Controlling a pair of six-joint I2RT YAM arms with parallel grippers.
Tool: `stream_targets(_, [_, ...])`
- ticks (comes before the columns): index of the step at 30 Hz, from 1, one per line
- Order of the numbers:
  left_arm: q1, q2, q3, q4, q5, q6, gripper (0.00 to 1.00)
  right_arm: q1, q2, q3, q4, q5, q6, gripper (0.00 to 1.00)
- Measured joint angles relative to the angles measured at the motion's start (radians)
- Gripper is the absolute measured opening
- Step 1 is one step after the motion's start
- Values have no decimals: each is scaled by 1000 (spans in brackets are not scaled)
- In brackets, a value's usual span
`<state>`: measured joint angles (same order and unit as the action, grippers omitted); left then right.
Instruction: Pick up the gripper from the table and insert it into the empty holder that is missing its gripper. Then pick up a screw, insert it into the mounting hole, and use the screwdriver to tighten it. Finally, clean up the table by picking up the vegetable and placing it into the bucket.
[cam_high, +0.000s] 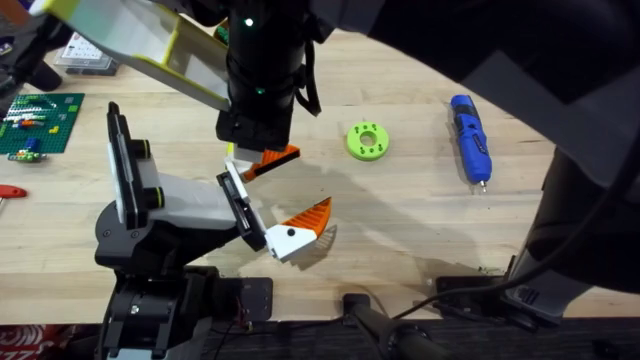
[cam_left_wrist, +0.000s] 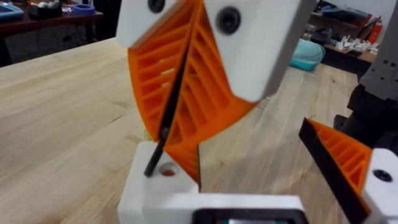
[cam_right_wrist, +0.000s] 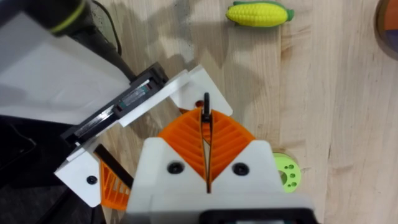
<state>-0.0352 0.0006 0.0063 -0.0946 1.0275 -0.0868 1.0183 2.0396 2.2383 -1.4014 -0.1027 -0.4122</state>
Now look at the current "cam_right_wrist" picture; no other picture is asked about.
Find green disc with holes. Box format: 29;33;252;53
272;152;302;193

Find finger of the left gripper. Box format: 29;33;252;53
169;64;234;118
54;143;134;212

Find orange ribbed wedge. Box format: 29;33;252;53
178;99;205;115

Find black cable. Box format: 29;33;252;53
91;0;123;57

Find round toy tub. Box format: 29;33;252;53
374;0;398;62

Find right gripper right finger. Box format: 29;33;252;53
208;92;286;197

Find yellow toy corn cob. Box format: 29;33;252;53
226;1;295;28

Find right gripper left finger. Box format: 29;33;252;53
126;92;209;200

